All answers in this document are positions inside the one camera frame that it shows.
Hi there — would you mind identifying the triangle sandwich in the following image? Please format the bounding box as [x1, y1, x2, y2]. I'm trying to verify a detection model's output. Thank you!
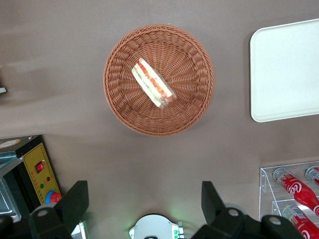
[131, 57, 178, 109]

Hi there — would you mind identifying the black food warmer machine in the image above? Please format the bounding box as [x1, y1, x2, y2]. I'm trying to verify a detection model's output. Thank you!
[0, 134, 62, 223]

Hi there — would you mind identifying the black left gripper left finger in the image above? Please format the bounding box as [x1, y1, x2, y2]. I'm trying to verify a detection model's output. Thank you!
[28, 180, 90, 239]

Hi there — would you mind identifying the cream plastic tray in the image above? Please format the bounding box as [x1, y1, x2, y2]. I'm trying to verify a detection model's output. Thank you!
[249, 18, 319, 123]

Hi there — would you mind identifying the clear acrylic bottle rack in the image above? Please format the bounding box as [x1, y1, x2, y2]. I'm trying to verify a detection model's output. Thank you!
[259, 160, 319, 239]

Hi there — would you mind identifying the round brown wicker basket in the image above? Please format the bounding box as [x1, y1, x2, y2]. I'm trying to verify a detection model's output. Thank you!
[103, 23, 215, 137]

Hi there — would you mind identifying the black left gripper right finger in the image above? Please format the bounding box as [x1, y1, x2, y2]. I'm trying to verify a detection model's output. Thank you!
[191, 181, 260, 239]

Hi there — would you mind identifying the steel warmer pan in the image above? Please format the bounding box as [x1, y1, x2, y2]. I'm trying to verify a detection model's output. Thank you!
[0, 174, 22, 223]

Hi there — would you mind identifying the red cola bottle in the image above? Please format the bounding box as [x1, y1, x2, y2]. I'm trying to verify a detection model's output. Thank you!
[273, 167, 319, 217]
[305, 166, 319, 186]
[282, 205, 319, 239]

